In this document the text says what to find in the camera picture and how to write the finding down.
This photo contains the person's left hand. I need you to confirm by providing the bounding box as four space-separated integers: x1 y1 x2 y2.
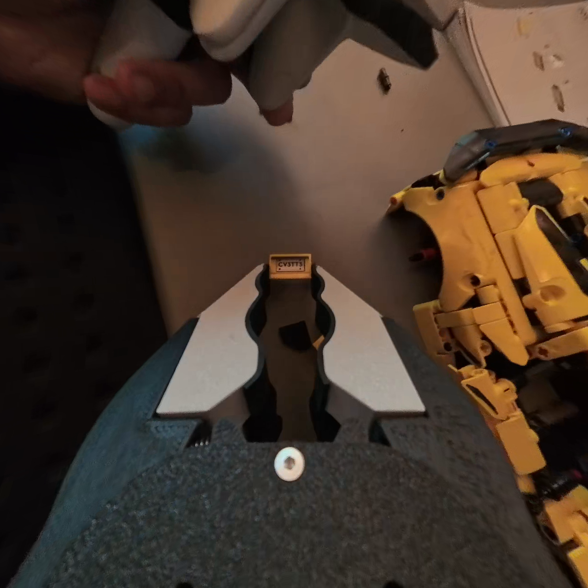
84 59 233 128

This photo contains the black wedge plate piece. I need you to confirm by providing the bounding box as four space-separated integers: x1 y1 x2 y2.
278 321 313 353

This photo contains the yellow toy brick car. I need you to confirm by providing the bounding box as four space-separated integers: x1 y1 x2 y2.
388 119 588 559

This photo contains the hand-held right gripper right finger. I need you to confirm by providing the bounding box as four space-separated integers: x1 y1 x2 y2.
312 266 427 420

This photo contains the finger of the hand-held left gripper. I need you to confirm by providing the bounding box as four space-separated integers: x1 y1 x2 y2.
250 28 351 113

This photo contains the grey desk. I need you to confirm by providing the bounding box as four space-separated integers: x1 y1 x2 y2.
117 0 588 588

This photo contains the yellow printed tile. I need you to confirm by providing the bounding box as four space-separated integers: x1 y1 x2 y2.
269 254 312 281

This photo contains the instruction booklet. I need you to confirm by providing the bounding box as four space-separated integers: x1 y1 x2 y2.
441 0 588 129

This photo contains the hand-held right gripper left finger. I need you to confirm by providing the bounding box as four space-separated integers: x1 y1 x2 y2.
156 265 272 420

